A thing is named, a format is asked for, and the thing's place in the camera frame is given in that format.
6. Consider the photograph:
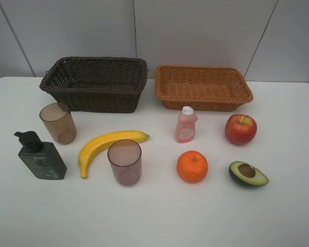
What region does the halved avocado with pit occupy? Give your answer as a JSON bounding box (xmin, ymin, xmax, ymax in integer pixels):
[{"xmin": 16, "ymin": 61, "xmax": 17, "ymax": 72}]
[{"xmin": 228, "ymin": 161, "xmax": 269, "ymax": 187}]

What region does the purple translucent plastic cup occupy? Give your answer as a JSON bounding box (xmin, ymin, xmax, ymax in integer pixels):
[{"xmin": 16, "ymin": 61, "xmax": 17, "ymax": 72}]
[{"xmin": 107, "ymin": 139, "xmax": 142, "ymax": 186}]

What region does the dark green pump bottle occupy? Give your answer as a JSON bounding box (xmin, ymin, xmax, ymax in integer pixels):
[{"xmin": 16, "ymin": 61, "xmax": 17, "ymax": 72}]
[{"xmin": 14, "ymin": 131, "xmax": 67, "ymax": 180}]

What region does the brown translucent plastic cup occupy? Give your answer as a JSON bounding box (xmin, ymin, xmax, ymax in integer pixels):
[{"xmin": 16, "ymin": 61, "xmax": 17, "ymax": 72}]
[{"xmin": 39, "ymin": 102, "xmax": 77, "ymax": 145}]

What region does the red apple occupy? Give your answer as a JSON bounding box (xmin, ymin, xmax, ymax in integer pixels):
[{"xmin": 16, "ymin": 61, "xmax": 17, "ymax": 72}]
[{"xmin": 225, "ymin": 114, "xmax": 257, "ymax": 145}]

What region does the orange tangerine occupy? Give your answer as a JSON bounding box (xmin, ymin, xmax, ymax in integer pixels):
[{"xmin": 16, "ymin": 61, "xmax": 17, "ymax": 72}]
[{"xmin": 176, "ymin": 150, "xmax": 209, "ymax": 183}]

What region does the yellow banana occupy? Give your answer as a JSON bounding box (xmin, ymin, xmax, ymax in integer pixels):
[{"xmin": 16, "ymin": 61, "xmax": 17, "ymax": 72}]
[{"xmin": 78, "ymin": 130, "xmax": 149, "ymax": 179}]

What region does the dark brown wicker basket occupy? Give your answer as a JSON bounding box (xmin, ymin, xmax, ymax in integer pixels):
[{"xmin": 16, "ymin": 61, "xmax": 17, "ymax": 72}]
[{"xmin": 40, "ymin": 57, "xmax": 148, "ymax": 113}]

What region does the light orange wicker basket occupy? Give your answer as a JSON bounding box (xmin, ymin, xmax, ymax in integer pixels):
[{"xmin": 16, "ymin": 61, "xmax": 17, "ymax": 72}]
[{"xmin": 155, "ymin": 65, "xmax": 253, "ymax": 112}]

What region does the pink detergent bottle white cap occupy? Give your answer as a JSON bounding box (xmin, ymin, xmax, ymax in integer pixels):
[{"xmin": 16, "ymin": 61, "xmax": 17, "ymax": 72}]
[{"xmin": 175, "ymin": 106, "xmax": 198, "ymax": 143}]

